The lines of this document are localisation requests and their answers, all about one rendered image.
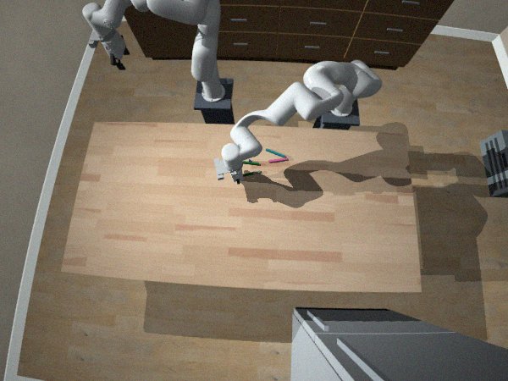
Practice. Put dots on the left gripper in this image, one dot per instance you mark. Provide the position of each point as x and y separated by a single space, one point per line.
238 176

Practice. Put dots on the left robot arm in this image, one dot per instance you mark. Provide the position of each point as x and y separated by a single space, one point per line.
319 95

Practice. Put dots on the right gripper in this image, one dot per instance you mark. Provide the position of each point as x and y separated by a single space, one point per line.
116 48

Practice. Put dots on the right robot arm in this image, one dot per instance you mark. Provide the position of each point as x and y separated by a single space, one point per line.
191 12

